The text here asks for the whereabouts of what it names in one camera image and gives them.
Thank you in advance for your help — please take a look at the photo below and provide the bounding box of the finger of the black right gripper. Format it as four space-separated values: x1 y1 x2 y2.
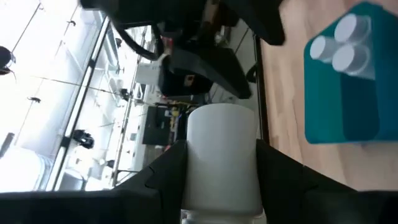
169 48 252 100

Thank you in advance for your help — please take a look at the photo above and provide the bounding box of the teal plastic basket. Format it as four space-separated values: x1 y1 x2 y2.
303 1 398 144

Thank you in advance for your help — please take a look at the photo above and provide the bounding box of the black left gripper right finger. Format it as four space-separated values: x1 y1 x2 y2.
256 139 358 224

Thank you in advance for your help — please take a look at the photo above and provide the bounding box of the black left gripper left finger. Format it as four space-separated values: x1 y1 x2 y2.
113 140 188 224

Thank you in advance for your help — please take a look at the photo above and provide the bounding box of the black aluminium table frame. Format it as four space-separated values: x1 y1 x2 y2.
254 29 271 144

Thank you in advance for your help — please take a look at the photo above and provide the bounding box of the black computer monitor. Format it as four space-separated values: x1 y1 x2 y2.
142 105 189 146

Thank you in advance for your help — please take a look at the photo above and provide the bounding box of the white pill bottle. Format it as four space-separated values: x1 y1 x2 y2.
310 34 338 63
334 12 373 44
180 103 265 224
331 43 376 80

